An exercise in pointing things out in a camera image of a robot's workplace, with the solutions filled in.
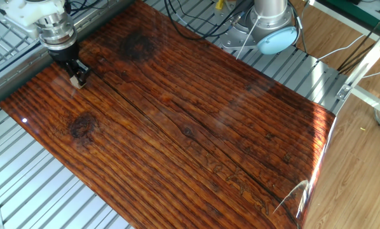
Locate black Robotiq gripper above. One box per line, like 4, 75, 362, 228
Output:
46, 43, 92, 88

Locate small wooden cube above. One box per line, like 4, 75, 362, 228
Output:
69, 75, 85, 90

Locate glossy wood grain table cover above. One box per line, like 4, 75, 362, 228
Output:
0, 0, 337, 229

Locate white zip tie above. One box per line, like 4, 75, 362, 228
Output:
235, 15, 261, 61

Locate green topped desk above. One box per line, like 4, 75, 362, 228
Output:
309, 0, 380, 52

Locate grey aluminium rail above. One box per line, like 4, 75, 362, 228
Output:
0, 0, 137, 111

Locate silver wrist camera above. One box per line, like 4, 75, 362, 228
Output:
5, 17, 41, 41

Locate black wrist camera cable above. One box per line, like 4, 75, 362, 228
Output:
64, 0, 109, 17

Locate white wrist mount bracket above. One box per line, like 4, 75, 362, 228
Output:
0, 0, 67, 28

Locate black base cable bundle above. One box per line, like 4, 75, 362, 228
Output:
163, 0, 245, 41

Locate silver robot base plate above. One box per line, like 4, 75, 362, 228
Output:
217, 0, 293, 51

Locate cable with silver plug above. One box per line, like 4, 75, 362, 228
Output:
229, 11, 245, 29

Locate white cable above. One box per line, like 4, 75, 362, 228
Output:
316, 34, 366, 61
362, 66, 380, 80

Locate silver frame corner bracket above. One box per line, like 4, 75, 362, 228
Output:
335, 83, 353, 102

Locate black cables beside post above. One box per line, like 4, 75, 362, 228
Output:
337, 8, 380, 74

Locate aluminium frame post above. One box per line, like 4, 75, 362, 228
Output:
344, 21, 380, 93

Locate aluminium frame crossbar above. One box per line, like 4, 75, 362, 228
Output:
350, 85, 380, 119

